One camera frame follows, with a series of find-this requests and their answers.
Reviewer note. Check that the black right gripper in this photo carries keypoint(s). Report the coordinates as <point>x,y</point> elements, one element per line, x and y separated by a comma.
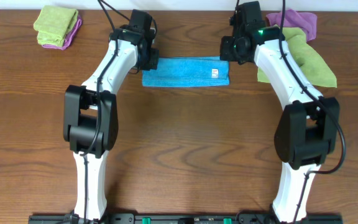
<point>225,54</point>

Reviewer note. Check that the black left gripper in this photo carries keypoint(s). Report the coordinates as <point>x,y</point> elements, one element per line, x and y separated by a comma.
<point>154,63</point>

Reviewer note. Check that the blue microfiber cloth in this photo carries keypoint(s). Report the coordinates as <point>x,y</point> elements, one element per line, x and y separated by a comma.
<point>188,72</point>

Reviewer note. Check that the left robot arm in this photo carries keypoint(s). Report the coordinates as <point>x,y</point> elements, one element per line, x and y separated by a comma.
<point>90,112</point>

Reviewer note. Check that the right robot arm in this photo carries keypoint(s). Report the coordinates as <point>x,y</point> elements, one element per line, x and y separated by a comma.
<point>308,127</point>

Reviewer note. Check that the crumpled purple cloth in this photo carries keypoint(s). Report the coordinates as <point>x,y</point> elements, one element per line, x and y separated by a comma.
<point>306,21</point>

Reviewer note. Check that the folded purple cloth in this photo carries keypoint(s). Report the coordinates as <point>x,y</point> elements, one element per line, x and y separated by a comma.
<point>69,37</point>

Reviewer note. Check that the crumpled green cloth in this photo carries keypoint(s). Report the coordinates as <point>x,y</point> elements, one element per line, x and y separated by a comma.
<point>310,62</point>

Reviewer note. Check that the folded green cloth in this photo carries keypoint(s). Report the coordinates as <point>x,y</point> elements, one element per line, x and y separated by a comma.
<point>54,23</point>

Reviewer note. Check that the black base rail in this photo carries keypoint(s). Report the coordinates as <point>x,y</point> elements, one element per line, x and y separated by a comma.
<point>129,218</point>

